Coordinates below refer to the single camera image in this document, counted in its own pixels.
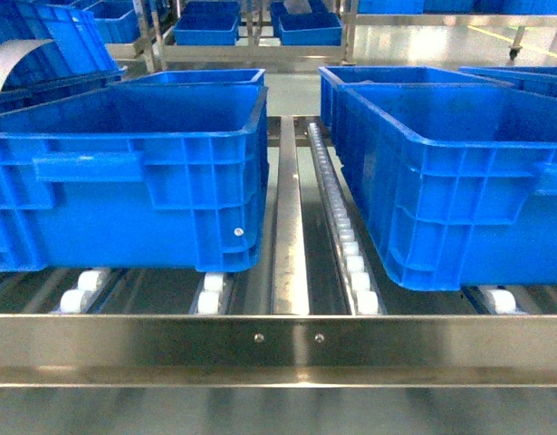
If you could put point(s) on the white roller track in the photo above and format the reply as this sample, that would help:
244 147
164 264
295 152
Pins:
354 271

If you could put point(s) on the stainless steel flow rack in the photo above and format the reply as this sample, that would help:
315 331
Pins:
284 357

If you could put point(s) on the left rear blue bin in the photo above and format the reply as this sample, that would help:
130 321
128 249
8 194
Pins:
230 76

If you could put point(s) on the right rear blue bin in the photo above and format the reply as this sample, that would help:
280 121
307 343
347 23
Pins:
334 79

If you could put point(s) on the left front blue bin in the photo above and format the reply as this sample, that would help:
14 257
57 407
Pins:
136 176

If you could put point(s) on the right front blue bin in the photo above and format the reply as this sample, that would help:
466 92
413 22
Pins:
457 185

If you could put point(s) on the blue bin far rack right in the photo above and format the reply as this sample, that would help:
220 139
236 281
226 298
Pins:
320 27

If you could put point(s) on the blue bin rack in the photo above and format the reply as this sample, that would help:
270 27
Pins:
320 27
208 23

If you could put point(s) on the blue bin far rack left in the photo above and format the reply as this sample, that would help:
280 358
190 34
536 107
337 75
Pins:
208 23

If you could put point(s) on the tilted blue bin far left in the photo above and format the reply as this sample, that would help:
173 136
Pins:
48 53

